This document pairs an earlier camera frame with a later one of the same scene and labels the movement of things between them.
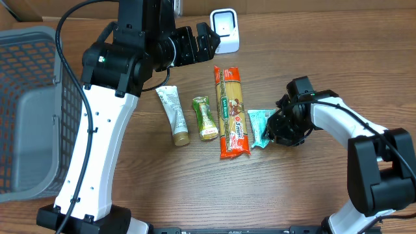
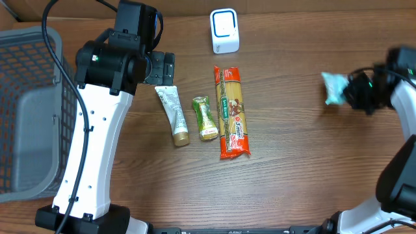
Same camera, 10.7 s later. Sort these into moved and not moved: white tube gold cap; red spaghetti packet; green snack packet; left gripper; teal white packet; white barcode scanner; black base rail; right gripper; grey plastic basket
Moved: right gripper; teal white packet; left gripper
Not moved: white barcode scanner; grey plastic basket; white tube gold cap; green snack packet; red spaghetti packet; black base rail
